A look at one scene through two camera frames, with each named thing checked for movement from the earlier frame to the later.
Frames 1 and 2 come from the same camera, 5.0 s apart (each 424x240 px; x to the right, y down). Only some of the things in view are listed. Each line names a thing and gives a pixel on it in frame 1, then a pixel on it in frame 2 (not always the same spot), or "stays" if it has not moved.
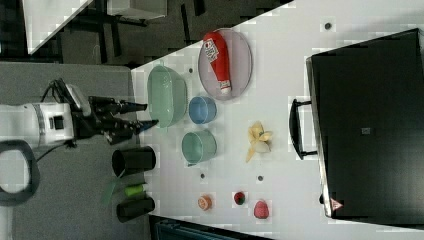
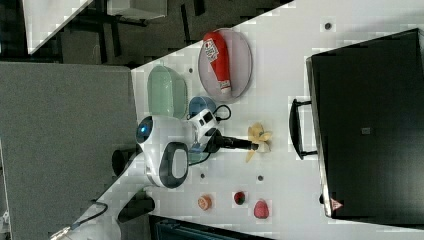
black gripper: [99, 120] to [218, 141]
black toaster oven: [365, 123] stays
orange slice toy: [204, 202] stays
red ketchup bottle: [216, 48] stays
